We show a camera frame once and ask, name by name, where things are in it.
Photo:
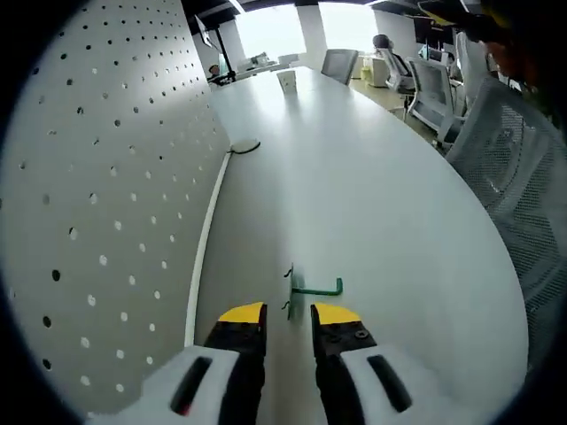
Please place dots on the white perforated mounting plate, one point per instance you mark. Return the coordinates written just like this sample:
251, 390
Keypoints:
71, 172

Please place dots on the white mesh office chair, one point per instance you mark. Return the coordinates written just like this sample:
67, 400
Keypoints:
509, 155

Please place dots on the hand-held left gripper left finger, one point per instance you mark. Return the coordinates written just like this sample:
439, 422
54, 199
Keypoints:
239, 354

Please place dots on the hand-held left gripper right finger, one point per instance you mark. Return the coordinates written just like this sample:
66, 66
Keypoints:
341, 354

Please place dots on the green hook assembly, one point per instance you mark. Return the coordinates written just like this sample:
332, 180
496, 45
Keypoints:
319, 291

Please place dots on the person's right hand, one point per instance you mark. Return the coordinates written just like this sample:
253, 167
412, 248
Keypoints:
505, 55

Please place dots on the black tripod stand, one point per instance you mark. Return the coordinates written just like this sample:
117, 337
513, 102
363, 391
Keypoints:
223, 53

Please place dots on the grey office chair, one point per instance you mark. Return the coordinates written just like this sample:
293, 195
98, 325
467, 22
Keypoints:
339, 64

